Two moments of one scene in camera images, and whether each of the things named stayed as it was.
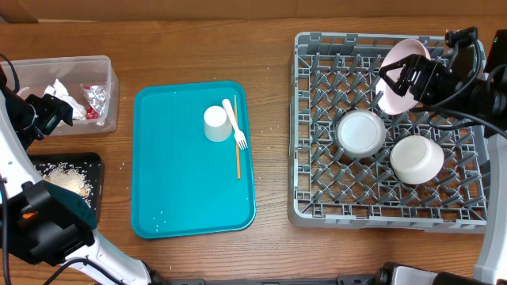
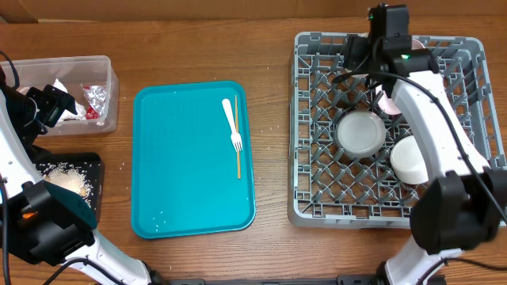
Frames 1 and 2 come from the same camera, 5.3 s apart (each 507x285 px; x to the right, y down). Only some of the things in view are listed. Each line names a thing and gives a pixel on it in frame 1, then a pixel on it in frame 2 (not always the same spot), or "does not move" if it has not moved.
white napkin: [58, 90] does not move
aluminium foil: [96, 96] does not move
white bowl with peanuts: [416, 159] does not move
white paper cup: [217, 125] -> [360, 75]
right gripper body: [433, 89] -> [361, 50]
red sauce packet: [92, 114] does not move
